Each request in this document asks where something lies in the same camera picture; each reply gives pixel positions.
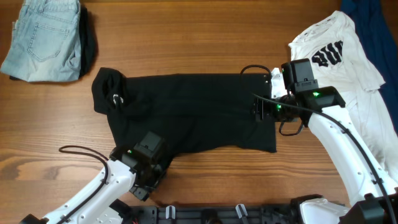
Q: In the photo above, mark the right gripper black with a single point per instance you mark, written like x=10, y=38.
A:
x=259, y=107

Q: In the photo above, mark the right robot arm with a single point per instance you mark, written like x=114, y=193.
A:
x=372, y=193

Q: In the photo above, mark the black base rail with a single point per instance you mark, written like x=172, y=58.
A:
x=266, y=214

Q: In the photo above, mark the navy blue garment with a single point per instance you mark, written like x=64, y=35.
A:
x=378, y=44

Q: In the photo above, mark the white t-shirt black lettering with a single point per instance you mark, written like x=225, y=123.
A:
x=338, y=59

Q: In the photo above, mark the light blue folded jeans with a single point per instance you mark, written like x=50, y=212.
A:
x=43, y=43

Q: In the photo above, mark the black t-shirt with logo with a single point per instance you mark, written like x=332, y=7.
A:
x=192, y=112

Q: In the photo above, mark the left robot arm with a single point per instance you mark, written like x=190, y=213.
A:
x=137, y=169

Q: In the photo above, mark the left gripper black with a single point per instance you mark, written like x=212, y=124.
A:
x=145, y=190

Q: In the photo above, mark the black folded garment under jeans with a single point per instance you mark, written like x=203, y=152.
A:
x=87, y=43

